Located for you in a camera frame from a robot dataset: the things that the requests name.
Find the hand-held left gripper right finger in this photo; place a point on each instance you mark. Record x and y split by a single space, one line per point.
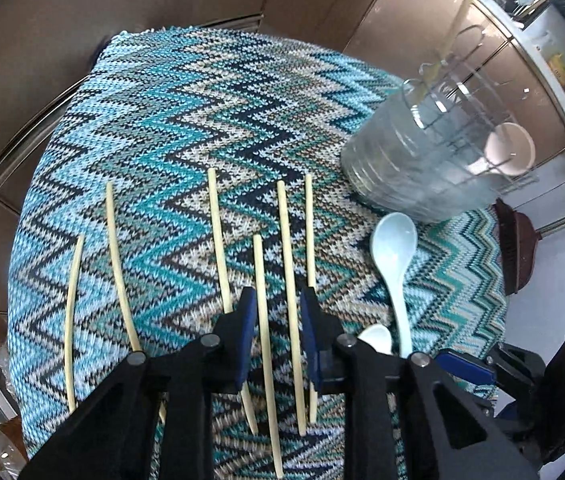
311 330

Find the brown glossy door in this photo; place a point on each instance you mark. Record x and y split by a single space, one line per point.
87 20

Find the brown broom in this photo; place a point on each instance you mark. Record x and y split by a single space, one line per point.
517 250

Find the yellow packet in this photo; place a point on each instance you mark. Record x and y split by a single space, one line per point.
558 67

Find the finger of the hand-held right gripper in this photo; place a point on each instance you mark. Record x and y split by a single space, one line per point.
462 366

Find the brown kitchen base cabinets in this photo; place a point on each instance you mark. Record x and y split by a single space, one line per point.
412 25

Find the clear plastic drain tray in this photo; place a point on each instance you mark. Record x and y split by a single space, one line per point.
397 170

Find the bamboo chopstick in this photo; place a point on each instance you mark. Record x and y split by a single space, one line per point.
455 15
290 285
73 310
309 235
220 250
117 270
265 335

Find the white kitchen countertop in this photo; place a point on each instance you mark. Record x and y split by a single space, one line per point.
537 45

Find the zigzag knitted tablecloth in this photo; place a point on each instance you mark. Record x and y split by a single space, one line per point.
162 135

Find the light blue ceramic spoon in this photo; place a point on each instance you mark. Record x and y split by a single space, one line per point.
392 245

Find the clear plastic bag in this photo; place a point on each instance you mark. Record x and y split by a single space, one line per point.
0 440

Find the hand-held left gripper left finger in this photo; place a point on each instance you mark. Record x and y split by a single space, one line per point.
247 320

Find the white ceramic spoon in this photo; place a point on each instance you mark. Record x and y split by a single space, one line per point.
377 337

